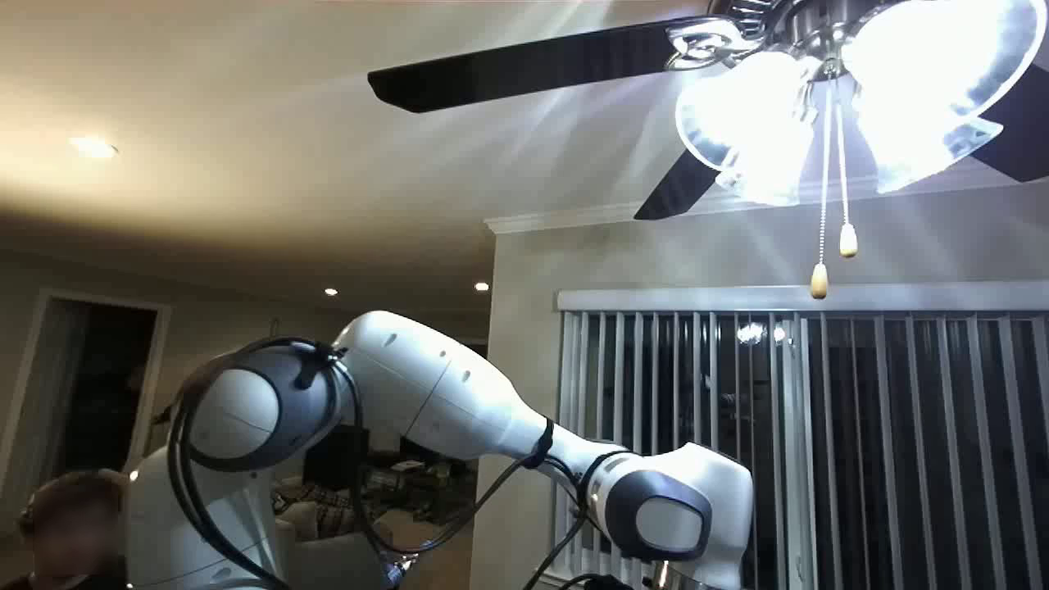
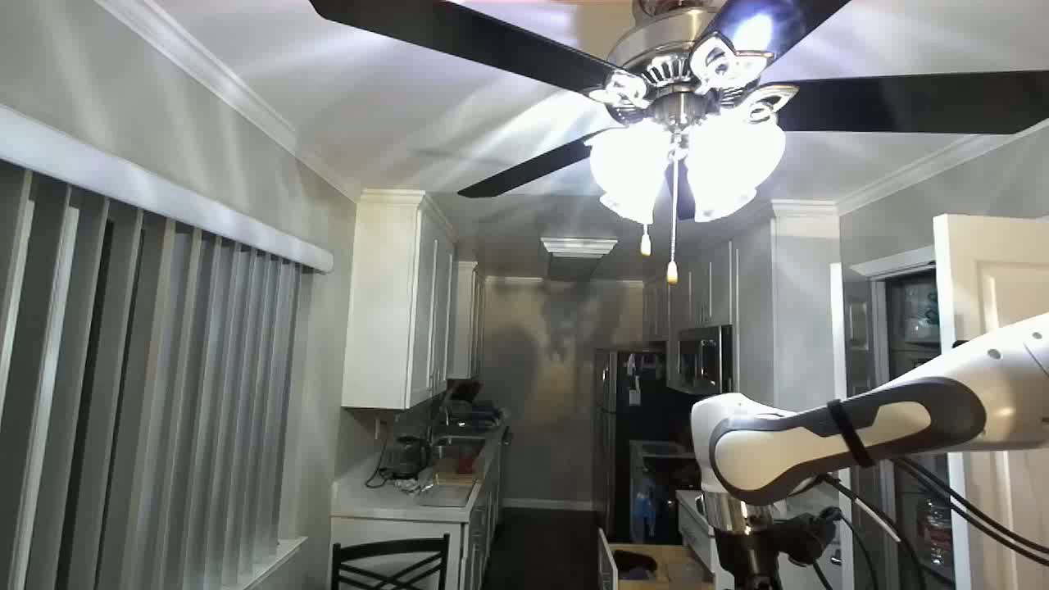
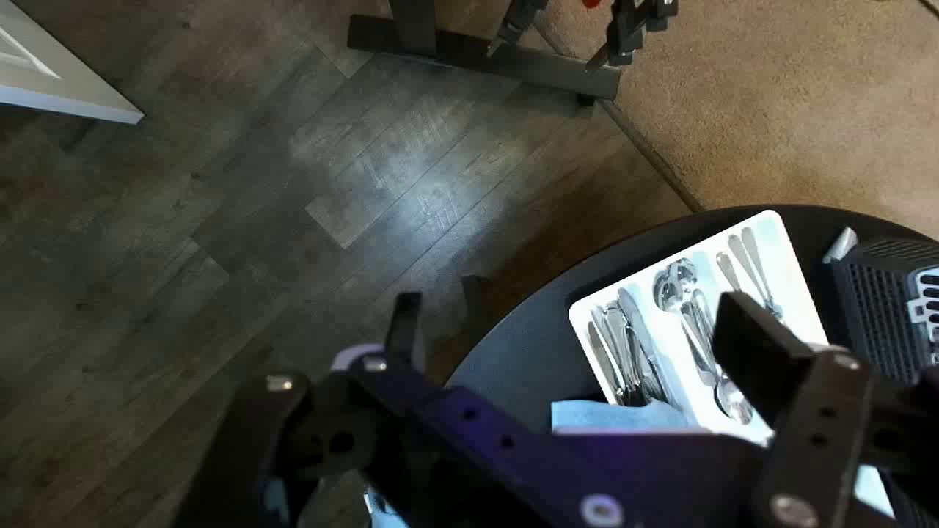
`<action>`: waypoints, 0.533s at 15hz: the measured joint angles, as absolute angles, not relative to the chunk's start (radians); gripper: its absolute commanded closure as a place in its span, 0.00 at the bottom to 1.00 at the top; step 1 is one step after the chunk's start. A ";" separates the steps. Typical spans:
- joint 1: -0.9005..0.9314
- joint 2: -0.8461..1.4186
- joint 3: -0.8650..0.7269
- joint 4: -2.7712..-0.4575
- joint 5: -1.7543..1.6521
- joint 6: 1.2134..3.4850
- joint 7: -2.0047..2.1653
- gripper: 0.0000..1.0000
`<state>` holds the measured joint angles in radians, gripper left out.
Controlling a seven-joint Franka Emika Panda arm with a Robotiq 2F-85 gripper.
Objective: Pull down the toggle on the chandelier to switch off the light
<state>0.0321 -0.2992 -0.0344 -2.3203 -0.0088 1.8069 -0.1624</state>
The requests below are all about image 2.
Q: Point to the narrow white wall cabinet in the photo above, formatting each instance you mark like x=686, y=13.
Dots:
x=464, y=323

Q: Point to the black microwave oven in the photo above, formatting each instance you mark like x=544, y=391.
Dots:
x=698, y=360

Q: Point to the large white wall cabinet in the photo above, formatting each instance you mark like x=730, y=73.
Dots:
x=388, y=306

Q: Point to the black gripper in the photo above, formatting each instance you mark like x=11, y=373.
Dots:
x=738, y=542

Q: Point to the black metal chair back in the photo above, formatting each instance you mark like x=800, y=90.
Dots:
x=388, y=562

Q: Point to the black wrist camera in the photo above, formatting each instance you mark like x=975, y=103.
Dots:
x=804, y=534

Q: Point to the black oven range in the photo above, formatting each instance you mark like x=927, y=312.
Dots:
x=657, y=492

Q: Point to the frosted glass lamp shade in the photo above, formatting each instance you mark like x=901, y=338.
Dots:
x=628, y=169
x=732, y=158

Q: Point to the white panel door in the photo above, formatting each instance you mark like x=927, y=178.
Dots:
x=987, y=283

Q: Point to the white blinds valance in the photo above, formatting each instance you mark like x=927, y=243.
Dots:
x=166, y=190

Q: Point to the flush kitchen ceiling light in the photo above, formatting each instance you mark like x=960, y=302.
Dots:
x=578, y=245

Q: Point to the white railing gate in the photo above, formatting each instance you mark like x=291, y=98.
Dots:
x=152, y=414

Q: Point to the black refrigerator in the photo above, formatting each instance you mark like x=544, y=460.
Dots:
x=624, y=437

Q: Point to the white kitchen counter cabinet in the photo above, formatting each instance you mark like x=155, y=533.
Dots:
x=436, y=512

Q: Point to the dark kettle on counter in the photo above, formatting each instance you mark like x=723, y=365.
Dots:
x=406, y=460

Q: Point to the wooden small table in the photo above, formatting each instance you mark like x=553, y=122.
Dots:
x=674, y=569

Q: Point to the dark ceiling fan blade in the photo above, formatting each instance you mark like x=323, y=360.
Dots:
x=529, y=169
x=461, y=35
x=929, y=103
x=780, y=19

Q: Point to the silver ceiling fan housing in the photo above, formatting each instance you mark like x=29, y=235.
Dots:
x=677, y=67

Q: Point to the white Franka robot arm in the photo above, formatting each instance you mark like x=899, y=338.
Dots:
x=960, y=396

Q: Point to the grey cabinets above microwave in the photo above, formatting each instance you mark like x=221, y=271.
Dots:
x=698, y=285

